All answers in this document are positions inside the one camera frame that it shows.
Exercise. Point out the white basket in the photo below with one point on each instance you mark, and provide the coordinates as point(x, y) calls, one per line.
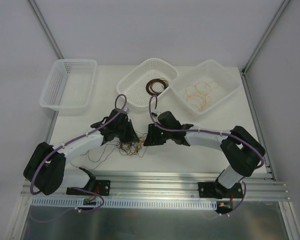
point(152, 76)
point(69, 85)
point(204, 87)

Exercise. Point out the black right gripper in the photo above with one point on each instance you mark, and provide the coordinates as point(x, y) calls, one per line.
point(153, 136)

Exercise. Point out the brown yellow wire ball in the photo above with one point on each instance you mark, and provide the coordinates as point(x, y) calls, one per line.
point(133, 149)

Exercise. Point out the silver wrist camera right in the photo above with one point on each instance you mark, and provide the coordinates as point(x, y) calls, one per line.
point(155, 113)

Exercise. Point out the small green circuit board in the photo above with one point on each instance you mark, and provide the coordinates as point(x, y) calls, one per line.
point(89, 201)

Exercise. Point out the white slotted cable duct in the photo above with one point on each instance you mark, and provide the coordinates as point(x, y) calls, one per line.
point(125, 203)

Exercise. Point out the white basket middle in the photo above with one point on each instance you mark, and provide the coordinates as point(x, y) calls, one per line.
point(152, 76)

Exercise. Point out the aluminium frame post right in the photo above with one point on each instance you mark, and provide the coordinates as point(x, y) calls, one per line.
point(266, 34)

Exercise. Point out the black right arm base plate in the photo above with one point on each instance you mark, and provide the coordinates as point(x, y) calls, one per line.
point(217, 191)

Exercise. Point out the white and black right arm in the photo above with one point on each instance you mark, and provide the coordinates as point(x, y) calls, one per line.
point(242, 151)

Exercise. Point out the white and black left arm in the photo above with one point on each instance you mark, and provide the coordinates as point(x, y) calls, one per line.
point(46, 169)

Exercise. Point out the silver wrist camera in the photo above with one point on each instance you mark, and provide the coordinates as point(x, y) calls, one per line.
point(125, 110)
point(155, 113)

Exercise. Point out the white basket right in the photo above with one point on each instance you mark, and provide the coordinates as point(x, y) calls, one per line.
point(204, 87)

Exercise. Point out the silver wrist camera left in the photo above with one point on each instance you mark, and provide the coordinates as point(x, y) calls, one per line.
point(125, 110)

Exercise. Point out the white basket left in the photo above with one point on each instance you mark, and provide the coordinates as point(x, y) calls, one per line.
point(69, 85)

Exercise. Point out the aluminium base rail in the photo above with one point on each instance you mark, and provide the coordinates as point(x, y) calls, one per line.
point(164, 185)

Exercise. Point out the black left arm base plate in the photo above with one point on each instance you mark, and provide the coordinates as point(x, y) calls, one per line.
point(101, 187)

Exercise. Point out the small connector board right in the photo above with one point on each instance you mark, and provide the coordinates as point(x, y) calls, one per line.
point(227, 205)

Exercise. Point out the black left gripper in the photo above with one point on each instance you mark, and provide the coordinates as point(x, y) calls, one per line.
point(128, 132)

